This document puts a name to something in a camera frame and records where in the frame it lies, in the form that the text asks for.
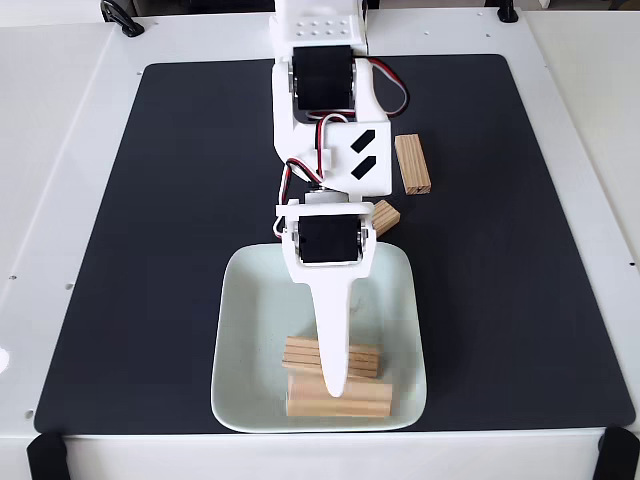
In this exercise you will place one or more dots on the grooved wooden block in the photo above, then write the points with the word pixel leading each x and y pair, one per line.
pixel 387 217
pixel 415 165
pixel 360 400
pixel 300 352

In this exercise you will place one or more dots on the pale green square plate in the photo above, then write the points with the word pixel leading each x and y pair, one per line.
pixel 250 325

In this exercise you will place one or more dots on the black rubber mat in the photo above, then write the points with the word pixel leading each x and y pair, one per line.
pixel 150 300

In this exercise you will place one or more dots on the black table clamp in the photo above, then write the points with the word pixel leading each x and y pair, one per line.
pixel 507 12
pixel 125 22

